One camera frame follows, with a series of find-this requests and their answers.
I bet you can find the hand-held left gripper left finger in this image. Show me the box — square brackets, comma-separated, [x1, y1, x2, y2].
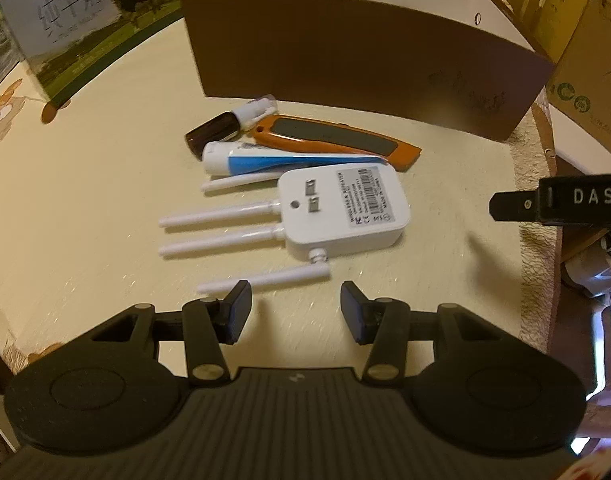
[88, 280, 254, 386]

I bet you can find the white wifi repeater with antennas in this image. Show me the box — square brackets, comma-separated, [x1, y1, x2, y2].
[157, 162, 413, 296]

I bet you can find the cream printed tablecloth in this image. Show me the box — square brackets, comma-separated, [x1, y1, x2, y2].
[0, 0, 566, 376]

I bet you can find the white and blue toothpaste tube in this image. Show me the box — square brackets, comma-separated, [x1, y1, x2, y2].
[202, 140, 387, 177]

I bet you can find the orange utility knife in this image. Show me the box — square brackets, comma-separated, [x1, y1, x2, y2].
[248, 113, 423, 171]

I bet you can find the white shoe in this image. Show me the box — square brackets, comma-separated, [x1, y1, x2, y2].
[560, 227, 611, 302]

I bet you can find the brown cardboard box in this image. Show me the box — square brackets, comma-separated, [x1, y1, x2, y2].
[181, 0, 557, 142]

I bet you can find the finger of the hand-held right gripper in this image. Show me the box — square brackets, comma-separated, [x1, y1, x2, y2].
[489, 175, 544, 222]

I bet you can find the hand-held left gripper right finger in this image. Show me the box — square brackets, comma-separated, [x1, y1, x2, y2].
[340, 282, 512, 386]

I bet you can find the cardboard box with green logos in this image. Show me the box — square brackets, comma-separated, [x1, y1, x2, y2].
[548, 0, 611, 169]

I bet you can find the black and white small tube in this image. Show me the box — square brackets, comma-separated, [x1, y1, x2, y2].
[184, 93, 279, 159]

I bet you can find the blue milk carton box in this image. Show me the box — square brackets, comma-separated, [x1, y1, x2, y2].
[0, 0, 184, 104]

